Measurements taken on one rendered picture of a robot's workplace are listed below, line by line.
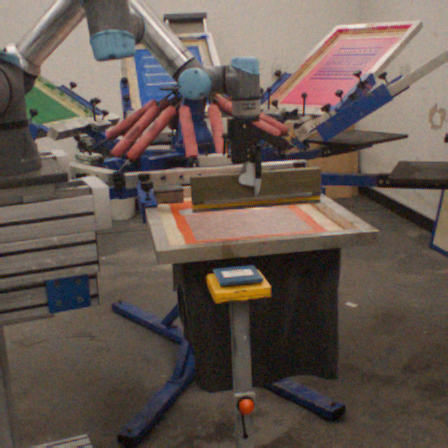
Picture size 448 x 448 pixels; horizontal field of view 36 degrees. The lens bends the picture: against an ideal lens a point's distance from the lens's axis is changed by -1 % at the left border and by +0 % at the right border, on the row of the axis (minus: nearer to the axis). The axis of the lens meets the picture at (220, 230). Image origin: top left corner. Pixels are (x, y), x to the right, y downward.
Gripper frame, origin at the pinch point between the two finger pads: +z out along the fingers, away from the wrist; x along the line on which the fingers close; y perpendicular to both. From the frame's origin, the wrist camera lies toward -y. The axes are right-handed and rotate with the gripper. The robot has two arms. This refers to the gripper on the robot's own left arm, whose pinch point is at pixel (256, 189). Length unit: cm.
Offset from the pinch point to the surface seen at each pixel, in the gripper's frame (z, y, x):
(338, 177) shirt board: 18, -56, -96
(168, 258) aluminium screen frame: 12.8, 26.1, 14.3
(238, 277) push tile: 12.4, 12.1, 34.6
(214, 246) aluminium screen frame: 10.7, 14.3, 14.3
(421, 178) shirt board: 14, -78, -64
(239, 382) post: 39, 13, 34
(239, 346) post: 29.9, 12.2, 33.5
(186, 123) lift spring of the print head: -8, 7, -104
